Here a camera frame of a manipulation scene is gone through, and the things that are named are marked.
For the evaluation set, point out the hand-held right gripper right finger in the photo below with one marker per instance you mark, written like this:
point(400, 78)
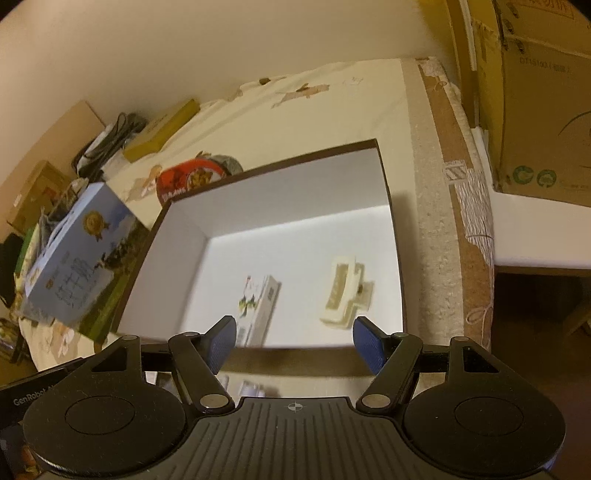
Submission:
point(367, 344)

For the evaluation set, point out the large brown cardboard box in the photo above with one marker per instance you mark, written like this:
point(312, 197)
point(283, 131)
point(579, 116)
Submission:
point(540, 115)

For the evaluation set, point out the white cardboard box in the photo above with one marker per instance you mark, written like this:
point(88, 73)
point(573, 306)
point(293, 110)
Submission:
point(300, 194)

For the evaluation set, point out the small printed card pack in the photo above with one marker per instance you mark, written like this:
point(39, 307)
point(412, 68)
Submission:
point(258, 309)

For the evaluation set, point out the white shelf board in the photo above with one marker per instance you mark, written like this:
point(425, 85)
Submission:
point(540, 230)

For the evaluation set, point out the yellow flat box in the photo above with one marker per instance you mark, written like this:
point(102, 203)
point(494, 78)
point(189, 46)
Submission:
point(157, 131)

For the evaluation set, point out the small brown cardboard box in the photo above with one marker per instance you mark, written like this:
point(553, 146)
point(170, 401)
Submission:
point(37, 189)

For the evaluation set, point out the blue printed carton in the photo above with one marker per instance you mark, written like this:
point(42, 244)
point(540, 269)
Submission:
point(78, 258)

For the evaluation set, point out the red snack packet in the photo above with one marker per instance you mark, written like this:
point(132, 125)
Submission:
point(184, 177)

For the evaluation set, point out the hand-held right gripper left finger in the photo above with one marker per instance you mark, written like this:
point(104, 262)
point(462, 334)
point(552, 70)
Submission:
point(224, 341)

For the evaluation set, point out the flat brown cardboard sheet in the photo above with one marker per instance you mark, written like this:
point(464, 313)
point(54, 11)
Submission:
point(69, 124)

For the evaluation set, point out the cream hair clip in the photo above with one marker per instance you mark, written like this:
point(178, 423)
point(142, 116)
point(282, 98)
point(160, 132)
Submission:
point(341, 295)

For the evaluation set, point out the yellow cardboard sheets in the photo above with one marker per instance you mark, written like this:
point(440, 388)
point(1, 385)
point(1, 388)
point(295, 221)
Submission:
point(461, 46)

